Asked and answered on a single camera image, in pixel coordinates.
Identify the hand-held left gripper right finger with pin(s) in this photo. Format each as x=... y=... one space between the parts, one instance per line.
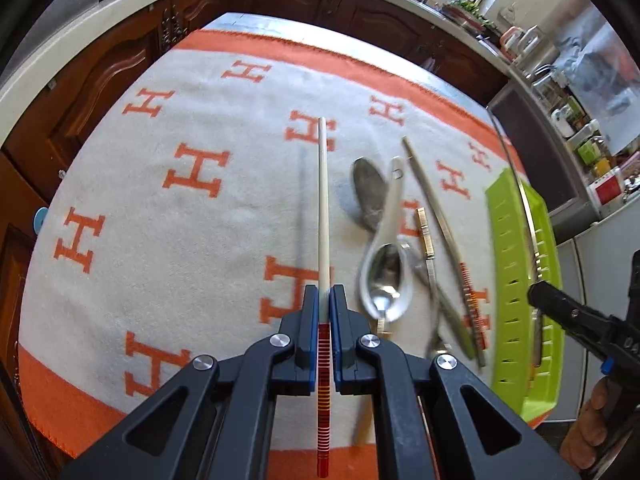
x=336 y=340

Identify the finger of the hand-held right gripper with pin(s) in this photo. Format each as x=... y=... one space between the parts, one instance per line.
x=560 y=310

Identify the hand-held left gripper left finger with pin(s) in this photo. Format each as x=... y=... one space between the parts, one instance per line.
x=312 y=325

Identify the green plastic utensil tray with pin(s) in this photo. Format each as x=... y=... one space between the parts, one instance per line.
x=505 y=310

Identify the cream chopstick red striped end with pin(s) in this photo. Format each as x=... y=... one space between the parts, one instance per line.
x=470 y=302
x=324 y=210

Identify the person's right hand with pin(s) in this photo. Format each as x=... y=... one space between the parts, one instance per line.
x=587 y=430

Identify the slim metal spoon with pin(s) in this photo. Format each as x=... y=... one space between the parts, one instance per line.
x=460 y=335

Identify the red label container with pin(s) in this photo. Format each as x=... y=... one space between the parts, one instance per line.
x=606 y=190

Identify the white ceramic spoon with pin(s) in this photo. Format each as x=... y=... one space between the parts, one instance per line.
x=392 y=200

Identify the orange and white patterned blanket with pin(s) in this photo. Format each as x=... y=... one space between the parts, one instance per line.
x=150 y=235

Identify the glass pitcher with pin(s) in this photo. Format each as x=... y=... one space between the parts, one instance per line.
x=550 y=90

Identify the hanging plastic bag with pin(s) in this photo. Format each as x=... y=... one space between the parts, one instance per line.
x=600 y=85

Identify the steel kettle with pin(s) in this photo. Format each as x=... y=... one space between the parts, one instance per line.
x=537 y=50

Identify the blue round cabinet knob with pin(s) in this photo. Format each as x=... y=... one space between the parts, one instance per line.
x=40 y=220

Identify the dish of green vegetables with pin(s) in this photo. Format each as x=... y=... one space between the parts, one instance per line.
x=465 y=15

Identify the brown wooden kitchen cabinets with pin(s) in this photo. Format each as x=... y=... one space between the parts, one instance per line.
x=100 y=75

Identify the white kitchen countertop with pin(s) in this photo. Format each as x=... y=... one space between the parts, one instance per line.
x=50 y=57

